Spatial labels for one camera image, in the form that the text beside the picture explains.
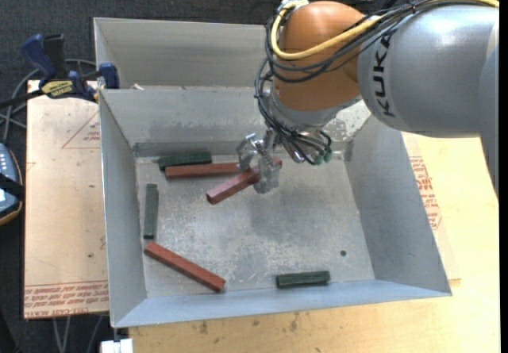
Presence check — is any grey metal bin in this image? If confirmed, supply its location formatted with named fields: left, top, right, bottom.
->
left=93, top=17, right=453, bottom=329

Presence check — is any dark green flat block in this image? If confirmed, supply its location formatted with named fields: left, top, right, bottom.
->
left=142, top=182, right=160, bottom=241
left=157, top=150, right=214, bottom=171
left=275, top=270, right=332, bottom=290

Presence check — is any red-brown block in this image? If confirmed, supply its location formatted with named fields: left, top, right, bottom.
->
left=206, top=156, right=283, bottom=205
left=143, top=240, right=227, bottom=294
left=164, top=161, right=241, bottom=181

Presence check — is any brown cardboard board, red print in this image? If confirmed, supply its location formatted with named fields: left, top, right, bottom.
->
left=23, top=79, right=464, bottom=320

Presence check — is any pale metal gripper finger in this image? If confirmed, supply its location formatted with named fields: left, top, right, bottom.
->
left=236, top=133, right=265, bottom=173
left=252, top=159, right=282, bottom=195

